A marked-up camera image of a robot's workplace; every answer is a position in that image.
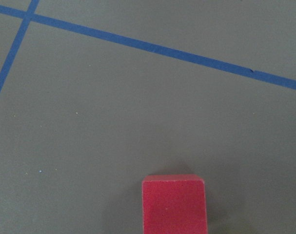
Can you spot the red cube block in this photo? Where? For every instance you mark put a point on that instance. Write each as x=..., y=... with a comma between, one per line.
x=174, y=204

